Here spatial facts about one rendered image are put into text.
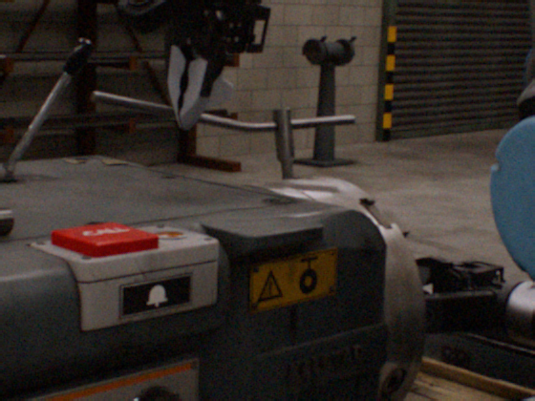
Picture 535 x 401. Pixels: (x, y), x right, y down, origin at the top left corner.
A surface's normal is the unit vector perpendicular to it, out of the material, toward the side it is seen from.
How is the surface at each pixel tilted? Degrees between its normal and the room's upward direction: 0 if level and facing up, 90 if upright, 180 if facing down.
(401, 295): 72
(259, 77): 90
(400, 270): 62
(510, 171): 97
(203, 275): 90
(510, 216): 96
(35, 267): 27
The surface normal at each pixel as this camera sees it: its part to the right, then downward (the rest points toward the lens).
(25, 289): 0.61, -0.40
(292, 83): 0.72, 0.15
